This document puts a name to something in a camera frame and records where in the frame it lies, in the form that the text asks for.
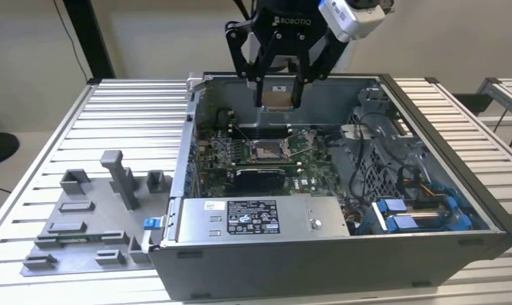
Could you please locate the silver perforated drive cage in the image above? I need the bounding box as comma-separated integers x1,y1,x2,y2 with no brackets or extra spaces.
329,107,415,205

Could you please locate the green motherboard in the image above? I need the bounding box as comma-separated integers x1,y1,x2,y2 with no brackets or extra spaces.
193,126,338,198

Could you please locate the silver power supply unit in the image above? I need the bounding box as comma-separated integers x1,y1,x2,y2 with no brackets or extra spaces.
175,196,352,246

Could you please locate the metal socket cover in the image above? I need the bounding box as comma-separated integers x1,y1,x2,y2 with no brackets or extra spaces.
286,128,320,157

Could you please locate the silver square CPU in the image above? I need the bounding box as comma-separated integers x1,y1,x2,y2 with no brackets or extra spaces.
261,91,296,112

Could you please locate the aluminium slatted side table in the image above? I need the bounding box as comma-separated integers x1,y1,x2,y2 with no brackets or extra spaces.
477,77,512,128

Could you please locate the CPU socket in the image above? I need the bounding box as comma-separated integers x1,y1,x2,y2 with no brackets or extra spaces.
247,139,293,161

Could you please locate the grey plastic parts rack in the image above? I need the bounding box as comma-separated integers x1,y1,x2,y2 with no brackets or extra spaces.
20,149,174,277

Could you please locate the yellow orange wire bundle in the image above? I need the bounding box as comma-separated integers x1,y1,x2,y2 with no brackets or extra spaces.
401,177,437,200

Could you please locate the black RAM slot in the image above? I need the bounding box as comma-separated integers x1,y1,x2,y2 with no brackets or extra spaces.
233,131,294,139
231,124,293,132

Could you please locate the black open PC case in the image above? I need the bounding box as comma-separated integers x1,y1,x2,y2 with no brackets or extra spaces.
147,71,512,301

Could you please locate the black wire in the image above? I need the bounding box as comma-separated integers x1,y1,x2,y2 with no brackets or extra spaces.
348,112,411,200

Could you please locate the black upright post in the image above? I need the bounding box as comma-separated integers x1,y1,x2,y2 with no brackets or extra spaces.
63,0,118,85

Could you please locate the black bracket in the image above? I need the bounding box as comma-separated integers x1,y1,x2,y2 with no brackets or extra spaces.
452,93,493,116

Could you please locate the thin wire locking lever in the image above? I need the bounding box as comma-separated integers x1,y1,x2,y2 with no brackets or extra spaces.
230,122,253,142

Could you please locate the blue disk carrier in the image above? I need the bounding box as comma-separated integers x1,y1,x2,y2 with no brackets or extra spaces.
374,198,409,215
384,215,420,233

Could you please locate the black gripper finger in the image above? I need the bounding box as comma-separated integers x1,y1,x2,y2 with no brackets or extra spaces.
225,20,282,109
292,31,350,109

